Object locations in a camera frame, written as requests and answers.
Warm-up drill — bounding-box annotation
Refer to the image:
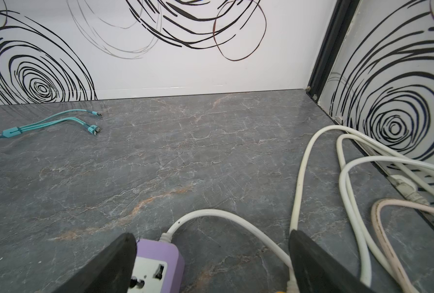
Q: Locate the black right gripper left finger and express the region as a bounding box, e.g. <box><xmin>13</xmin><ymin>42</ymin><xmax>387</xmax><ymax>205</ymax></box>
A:
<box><xmin>55</xmin><ymin>233</ymin><xmax>137</xmax><ymax>293</ymax></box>

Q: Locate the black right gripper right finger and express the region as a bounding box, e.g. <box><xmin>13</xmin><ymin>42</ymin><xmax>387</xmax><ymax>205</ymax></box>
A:
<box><xmin>289</xmin><ymin>230</ymin><xmax>372</xmax><ymax>293</ymax></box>

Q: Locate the purple power strip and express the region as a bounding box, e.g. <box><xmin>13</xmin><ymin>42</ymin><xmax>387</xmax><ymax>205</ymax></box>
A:
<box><xmin>128</xmin><ymin>239</ymin><xmax>185</xmax><ymax>293</ymax></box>

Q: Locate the white power strip cable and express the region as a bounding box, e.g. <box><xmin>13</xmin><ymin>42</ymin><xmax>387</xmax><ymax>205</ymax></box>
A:
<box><xmin>160</xmin><ymin>208</ymin><xmax>300</xmax><ymax>293</ymax></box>

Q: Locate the white coiled power cable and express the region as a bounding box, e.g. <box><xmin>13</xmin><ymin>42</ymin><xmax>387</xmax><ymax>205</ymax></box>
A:
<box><xmin>289</xmin><ymin>125</ymin><xmax>434</xmax><ymax>287</ymax></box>

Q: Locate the pink power cable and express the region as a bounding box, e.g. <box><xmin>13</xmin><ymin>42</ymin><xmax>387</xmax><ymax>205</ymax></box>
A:
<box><xmin>371</xmin><ymin>198</ymin><xmax>434</xmax><ymax>293</ymax></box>

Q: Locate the teal multi-head charging cable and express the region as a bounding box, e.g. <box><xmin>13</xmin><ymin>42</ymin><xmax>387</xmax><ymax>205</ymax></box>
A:
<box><xmin>0</xmin><ymin>109</ymin><xmax>103</xmax><ymax>146</ymax></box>

